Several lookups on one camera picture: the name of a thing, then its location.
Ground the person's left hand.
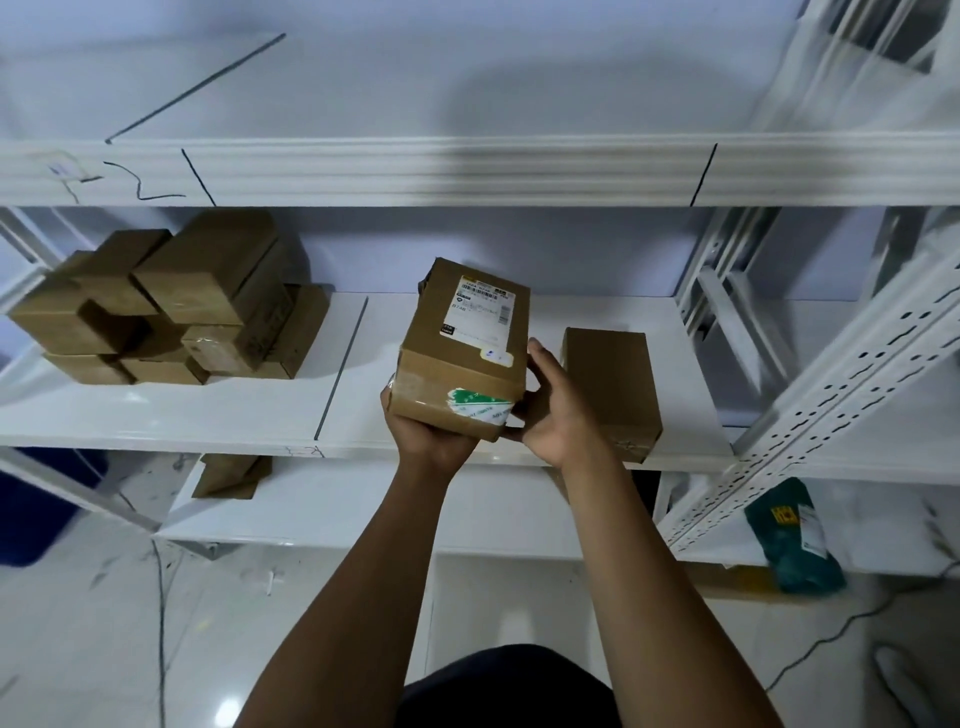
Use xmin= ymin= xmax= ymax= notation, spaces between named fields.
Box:
xmin=380 ymin=384 xmax=482 ymax=482

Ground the person's right hand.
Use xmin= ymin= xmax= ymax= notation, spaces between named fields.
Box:
xmin=501 ymin=337 xmax=624 ymax=474

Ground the labelled brown cardboard box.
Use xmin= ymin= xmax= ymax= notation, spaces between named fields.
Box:
xmin=387 ymin=257 xmax=532 ymax=444

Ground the person's left forearm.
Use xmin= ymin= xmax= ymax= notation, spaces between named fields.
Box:
xmin=234 ymin=448 xmax=481 ymax=728

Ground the person's right forearm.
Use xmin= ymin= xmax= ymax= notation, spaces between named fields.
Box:
xmin=558 ymin=444 xmax=786 ymax=728

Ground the plain brown cardboard box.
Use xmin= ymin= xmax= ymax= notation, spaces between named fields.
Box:
xmin=561 ymin=327 xmax=665 ymax=465

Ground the flat brown cardboard box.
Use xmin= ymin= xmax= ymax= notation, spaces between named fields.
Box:
xmin=191 ymin=453 xmax=273 ymax=501

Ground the white metal shelf rack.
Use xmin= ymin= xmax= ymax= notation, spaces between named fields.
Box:
xmin=0 ymin=131 xmax=960 ymax=565

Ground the pile of brown cardboard boxes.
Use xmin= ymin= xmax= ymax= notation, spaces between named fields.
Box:
xmin=7 ymin=208 xmax=332 ymax=387

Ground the white perforated metal rack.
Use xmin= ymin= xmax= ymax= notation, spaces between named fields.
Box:
xmin=658 ymin=0 xmax=960 ymax=558

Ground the green plastic parcel bag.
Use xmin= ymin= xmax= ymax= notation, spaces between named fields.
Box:
xmin=743 ymin=477 xmax=849 ymax=598

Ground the person's dark clothing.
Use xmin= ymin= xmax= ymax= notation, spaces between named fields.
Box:
xmin=393 ymin=643 xmax=625 ymax=728

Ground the blue plastic bin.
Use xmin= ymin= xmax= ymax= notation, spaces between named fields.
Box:
xmin=0 ymin=447 xmax=111 ymax=570

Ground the white shoe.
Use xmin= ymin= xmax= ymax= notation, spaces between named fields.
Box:
xmin=872 ymin=645 xmax=942 ymax=728

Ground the thin dark floor cable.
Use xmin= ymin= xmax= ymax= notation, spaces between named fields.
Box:
xmin=150 ymin=538 xmax=172 ymax=728

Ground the black floor cable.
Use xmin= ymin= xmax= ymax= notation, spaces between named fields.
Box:
xmin=763 ymin=558 xmax=960 ymax=695

